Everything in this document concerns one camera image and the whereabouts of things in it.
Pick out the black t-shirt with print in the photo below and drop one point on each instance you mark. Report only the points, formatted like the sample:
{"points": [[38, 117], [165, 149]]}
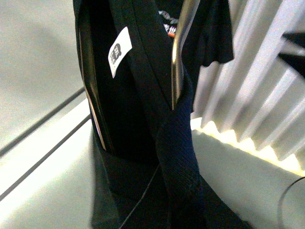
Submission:
{"points": [[152, 180]]}

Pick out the white neck label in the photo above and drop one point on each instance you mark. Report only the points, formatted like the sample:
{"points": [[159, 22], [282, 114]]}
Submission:
{"points": [[121, 46]]}

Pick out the white pleated curtain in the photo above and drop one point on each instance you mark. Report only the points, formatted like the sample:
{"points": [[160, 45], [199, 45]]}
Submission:
{"points": [[256, 102]]}

